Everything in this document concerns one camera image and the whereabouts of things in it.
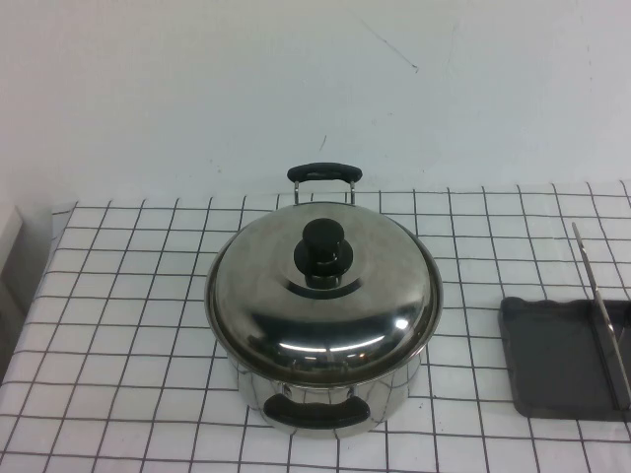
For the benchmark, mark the white black grid tablecloth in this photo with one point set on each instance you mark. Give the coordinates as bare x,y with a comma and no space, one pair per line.
123,295

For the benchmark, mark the steel pot lid black knob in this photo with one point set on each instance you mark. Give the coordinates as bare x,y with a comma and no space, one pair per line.
276,276

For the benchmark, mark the grey box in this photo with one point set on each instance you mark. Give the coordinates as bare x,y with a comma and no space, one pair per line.
11,256

